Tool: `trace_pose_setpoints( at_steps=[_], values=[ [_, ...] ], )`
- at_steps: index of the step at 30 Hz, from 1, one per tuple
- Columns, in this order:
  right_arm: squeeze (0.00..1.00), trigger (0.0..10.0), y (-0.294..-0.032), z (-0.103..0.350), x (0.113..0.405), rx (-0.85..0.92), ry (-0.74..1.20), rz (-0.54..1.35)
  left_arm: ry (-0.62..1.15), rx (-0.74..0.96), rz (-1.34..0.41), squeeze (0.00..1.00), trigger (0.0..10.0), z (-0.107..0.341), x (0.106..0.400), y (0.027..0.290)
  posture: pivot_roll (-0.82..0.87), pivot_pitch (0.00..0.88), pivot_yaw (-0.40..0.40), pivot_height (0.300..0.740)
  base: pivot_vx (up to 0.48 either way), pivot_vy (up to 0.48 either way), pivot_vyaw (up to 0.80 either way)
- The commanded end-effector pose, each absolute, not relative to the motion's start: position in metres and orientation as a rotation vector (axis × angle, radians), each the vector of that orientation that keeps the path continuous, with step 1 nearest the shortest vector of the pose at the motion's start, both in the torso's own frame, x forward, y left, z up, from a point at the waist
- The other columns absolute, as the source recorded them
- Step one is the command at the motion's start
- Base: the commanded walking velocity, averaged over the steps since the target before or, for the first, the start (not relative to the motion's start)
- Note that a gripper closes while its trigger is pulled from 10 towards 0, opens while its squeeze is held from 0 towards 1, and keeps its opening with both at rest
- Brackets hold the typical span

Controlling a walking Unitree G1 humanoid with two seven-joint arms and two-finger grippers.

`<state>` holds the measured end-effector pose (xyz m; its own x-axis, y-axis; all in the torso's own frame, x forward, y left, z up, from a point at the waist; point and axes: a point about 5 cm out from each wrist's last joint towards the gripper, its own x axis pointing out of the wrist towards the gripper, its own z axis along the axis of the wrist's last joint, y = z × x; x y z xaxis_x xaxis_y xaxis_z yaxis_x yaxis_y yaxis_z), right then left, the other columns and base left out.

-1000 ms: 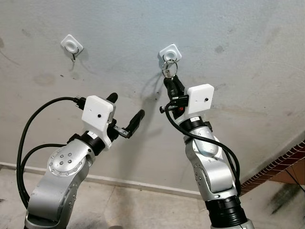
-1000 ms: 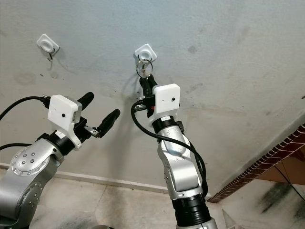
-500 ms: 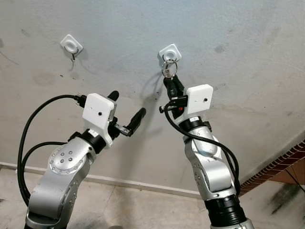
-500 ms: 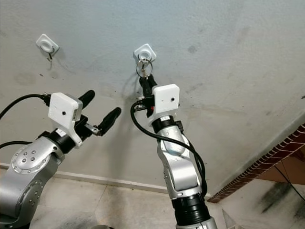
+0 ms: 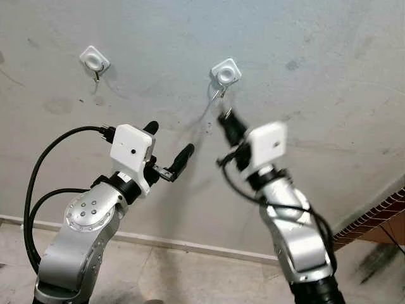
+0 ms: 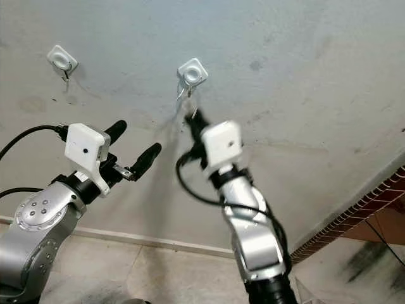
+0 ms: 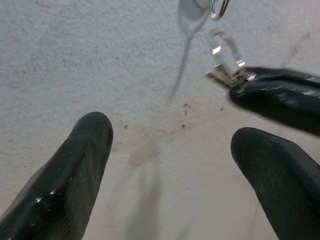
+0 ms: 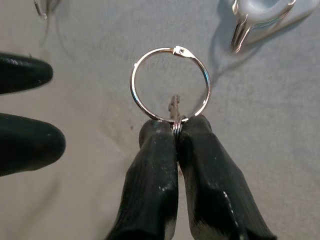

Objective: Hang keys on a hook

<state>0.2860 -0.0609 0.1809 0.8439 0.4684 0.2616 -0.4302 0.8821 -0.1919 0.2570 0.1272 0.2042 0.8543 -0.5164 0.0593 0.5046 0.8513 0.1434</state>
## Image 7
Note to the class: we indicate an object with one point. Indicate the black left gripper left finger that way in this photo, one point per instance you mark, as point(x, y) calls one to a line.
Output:
point(65, 180)

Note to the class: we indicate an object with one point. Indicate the black car key clear loop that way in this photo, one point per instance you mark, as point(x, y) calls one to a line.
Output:
point(217, 50)

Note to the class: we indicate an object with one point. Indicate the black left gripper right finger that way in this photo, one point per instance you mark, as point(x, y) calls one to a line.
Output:
point(285, 180)

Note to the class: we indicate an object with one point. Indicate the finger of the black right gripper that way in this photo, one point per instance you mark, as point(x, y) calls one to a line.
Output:
point(280, 105)
point(287, 74)

